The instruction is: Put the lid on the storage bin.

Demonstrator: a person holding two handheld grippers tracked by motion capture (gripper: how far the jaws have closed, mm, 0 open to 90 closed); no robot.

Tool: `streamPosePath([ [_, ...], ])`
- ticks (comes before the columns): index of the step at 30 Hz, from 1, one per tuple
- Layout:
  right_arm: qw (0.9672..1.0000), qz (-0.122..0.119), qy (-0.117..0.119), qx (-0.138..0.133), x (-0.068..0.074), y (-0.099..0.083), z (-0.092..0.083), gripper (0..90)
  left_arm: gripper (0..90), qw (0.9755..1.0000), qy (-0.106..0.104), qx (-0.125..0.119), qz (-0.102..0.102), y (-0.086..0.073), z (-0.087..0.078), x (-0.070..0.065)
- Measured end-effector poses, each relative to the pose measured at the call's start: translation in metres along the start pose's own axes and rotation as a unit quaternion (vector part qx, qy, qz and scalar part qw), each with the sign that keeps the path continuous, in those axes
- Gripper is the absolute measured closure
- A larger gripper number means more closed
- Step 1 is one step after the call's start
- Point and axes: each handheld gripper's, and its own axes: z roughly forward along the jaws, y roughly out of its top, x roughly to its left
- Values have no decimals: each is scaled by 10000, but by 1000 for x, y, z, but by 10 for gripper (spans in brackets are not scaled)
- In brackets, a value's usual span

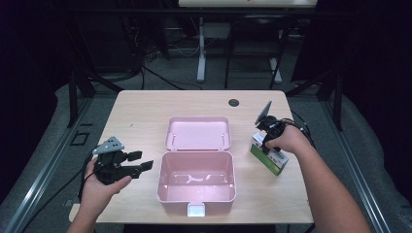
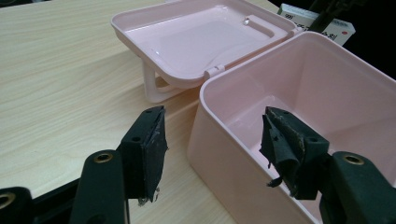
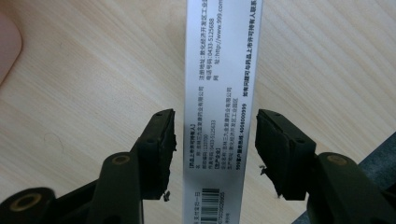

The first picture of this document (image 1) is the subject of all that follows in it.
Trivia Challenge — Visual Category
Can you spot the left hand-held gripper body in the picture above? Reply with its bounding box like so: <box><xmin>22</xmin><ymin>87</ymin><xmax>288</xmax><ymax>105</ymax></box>
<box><xmin>91</xmin><ymin>136</ymin><xmax>134</xmax><ymax>186</ymax></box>

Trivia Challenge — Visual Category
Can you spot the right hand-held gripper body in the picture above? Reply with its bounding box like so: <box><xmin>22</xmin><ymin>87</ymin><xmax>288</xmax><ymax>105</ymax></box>
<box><xmin>254</xmin><ymin>100</ymin><xmax>288</xmax><ymax>141</ymax></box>

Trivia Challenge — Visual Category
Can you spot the white and green carton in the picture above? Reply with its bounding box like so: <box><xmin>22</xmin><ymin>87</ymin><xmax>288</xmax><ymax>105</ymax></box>
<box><xmin>249</xmin><ymin>131</ymin><xmax>290</xmax><ymax>177</ymax></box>

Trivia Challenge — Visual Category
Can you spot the pink plastic storage box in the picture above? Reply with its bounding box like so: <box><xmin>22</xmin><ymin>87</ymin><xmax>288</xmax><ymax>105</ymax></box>
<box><xmin>156</xmin><ymin>116</ymin><xmax>237</xmax><ymax>218</ymax></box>

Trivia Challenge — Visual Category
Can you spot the person's right hand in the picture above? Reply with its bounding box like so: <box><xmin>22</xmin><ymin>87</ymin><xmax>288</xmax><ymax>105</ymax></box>
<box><xmin>265</xmin><ymin>124</ymin><xmax>311</xmax><ymax>156</ymax></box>

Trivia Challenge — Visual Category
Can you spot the person's left hand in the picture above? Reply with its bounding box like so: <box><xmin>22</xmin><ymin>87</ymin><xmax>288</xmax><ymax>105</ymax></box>
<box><xmin>79</xmin><ymin>158</ymin><xmax>133</xmax><ymax>215</ymax></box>

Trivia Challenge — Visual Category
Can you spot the white desk leg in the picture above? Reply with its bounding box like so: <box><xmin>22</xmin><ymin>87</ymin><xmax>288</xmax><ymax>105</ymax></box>
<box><xmin>196</xmin><ymin>17</ymin><xmax>207</xmax><ymax>83</ymax></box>
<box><xmin>268</xmin><ymin>30</ymin><xmax>284</xmax><ymax>84</ymax></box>

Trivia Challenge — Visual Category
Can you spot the black metal stand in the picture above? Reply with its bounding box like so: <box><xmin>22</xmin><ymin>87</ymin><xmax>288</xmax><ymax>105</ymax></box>
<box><xmin>66</xmin><ymin>68</ymin><xmax>124</xmax><ymax>129</ymax></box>
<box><xmin>285</xmin><ymin>69</ymin><xmax>344</xmax><ymax>132</ymax></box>

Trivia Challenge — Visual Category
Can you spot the black chair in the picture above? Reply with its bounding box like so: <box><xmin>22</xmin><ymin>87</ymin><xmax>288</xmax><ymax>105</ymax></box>
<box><xmin>223</xmin><ymin>14</ymin><xmax>294</xmax><ymax>90</ymax></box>

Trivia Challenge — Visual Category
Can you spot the white desk top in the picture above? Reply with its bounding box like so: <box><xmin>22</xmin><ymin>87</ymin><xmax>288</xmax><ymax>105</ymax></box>
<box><xmin>178</xmin><ymin>0</ymin><xmax>320</xmax><ymax>8</ymax></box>

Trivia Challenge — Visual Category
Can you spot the right hand-held gripper cable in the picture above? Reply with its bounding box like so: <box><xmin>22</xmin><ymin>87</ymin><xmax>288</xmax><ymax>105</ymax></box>
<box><xmin>280</xmin><ymin>116</ymin><xmax>317</xmax><ymax>150</ymax></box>

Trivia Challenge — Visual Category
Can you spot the hand-held gripper cable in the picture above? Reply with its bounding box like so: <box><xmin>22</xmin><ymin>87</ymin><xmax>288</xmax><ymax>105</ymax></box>
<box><xmin>77</xmin><ymin>150</ymin><xmax>98</xmax><ymax>202</ymax></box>
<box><xmin>280</xmin><ymin>116</ymin><xmax>317</xmax><ymax>150</ymax></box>

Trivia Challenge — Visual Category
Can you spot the left hand-held gripper cable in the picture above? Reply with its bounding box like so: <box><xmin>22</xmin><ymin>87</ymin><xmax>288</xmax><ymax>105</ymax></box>
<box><xmin>77</xmin><ymin>150</ymin><xmax>98</xmax><ymax>202</ymax></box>

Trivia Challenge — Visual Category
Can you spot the black floor cable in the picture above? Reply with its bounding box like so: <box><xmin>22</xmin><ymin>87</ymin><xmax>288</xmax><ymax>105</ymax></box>
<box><xmin>21</xmin><ymin>169</ymin><xmax>85</xmax><ymax>233</ymax></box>
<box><xmin>141</xmin><ymin>64</ymin><xmax>204</xmax><ymax>91</ymax></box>

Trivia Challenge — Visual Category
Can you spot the aluminium floor rail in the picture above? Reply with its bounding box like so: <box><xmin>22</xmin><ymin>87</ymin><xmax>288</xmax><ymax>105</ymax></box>
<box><xmin>4</xmin><ymin>96</ymin><xmax>95</xmax><ymax>233</ymax></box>
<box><xmin>319</xmin><ymin>100</ymin><xmax>393</xmax><ymax>233</ymax></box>

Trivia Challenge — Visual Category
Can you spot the white floor cable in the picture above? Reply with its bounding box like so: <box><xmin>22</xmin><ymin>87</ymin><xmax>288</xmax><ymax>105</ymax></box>
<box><xmin>169</xmin><ymin>43</ymin><xmax>200</xmax><ymax>58</ymax></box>

